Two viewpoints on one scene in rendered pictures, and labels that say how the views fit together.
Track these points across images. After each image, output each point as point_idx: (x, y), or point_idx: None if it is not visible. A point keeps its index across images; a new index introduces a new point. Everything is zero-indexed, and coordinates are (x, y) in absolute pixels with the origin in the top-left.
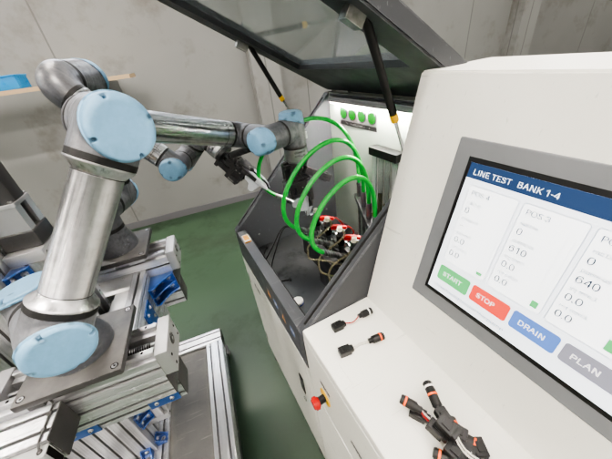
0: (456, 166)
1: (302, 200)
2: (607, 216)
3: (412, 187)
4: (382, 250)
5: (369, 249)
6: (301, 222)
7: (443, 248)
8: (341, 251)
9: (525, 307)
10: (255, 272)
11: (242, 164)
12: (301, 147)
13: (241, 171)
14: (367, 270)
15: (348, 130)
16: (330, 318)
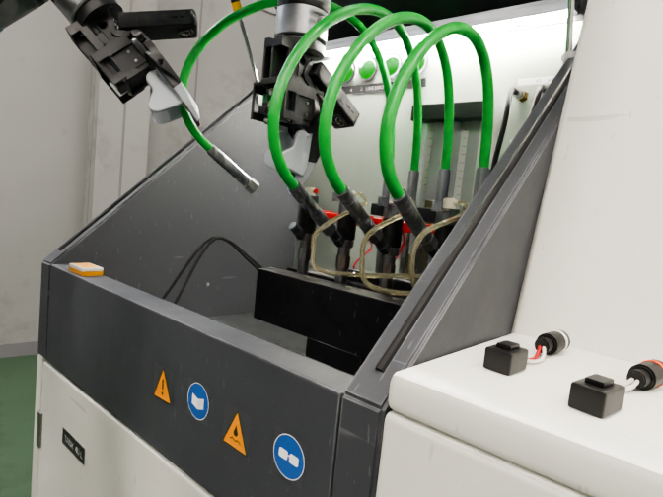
0: None
1: (352, 59)
2: None
3: (641, 6)
4: (560, 180)
5: (536, 168)
6: (218, 295)
7: None
8: (391, 266)
9: None
10: (99, 361)
11: (151, 41)
12: (325, 8)
13: (146, 53)
14: (524, 239)
15: (352, 103)
16: (458, 354)
